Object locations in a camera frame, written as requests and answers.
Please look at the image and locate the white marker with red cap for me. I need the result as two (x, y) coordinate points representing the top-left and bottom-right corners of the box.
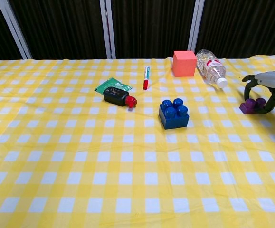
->
(142, 66), (151, 91)

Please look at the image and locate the blue four-stud building block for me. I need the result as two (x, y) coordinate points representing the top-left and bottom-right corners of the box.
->
(158, 98), (190, 130)

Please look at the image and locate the purple two-stud building block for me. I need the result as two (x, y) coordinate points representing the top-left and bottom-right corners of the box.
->
(238, 97), (267, 115)

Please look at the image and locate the yellow white checkered tablecloth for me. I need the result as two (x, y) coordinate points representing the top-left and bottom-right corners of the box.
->
(0, 54), (275, 228)

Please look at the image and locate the black bottle with red cap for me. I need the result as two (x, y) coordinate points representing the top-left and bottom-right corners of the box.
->
(103, 86), (138, 109)

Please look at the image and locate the black pleated curtain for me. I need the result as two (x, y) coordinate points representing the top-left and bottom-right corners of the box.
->
(0, 0), (275, 65)

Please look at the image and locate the green sachet packet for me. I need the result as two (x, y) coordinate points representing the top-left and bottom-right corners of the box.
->
(94, 77), (133, 95)

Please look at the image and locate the clear plastic water bottle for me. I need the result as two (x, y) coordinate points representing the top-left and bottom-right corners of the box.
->
(196, 48), (228, 89)

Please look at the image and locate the white frame post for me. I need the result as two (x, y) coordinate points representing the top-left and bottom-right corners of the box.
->
(0, 0), (33, 60)
(187, 0), (206, 54)
(99, 0), (117, 60)

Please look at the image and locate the coral pink cube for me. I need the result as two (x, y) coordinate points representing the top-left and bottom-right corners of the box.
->
(171, 50), (198, 78)

